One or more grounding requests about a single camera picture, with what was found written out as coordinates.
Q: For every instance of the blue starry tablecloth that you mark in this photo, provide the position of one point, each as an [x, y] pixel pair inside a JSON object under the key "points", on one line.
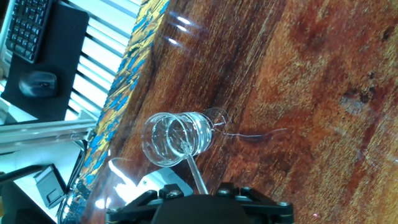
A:
{"points": [[124, 93]]}

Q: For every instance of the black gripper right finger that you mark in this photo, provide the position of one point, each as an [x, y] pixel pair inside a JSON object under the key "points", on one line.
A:
{"points": [[267, 208]]}

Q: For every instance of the glass beaker with water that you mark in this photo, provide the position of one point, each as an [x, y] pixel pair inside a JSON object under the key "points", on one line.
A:
{"points": [[174, 140]]}

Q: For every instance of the aluminium frame post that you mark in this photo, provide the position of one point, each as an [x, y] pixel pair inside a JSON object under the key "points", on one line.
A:
{"points": [[40, 133]]}

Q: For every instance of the clear glass stirring rod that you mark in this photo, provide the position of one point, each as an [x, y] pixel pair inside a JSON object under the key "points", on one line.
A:
{"points": [[196, 172]]}

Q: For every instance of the glossy wood pattern mat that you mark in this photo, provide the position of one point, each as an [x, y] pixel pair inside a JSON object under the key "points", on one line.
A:
{"points": [[280, 93]]}

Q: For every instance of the black computer mouse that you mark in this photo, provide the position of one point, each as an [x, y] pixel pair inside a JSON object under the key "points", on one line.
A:
{"points": [[38, 84]]}

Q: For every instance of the black computer keyboard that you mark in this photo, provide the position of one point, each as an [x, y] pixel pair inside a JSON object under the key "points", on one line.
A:
{"points": [[28, 28]]}

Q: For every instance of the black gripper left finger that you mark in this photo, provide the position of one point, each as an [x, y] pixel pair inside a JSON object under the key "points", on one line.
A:
{"points": [[133, 208]]}

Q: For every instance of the black desk pad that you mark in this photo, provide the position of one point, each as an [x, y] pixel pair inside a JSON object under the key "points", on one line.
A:
{"points": [[62, 46]]}

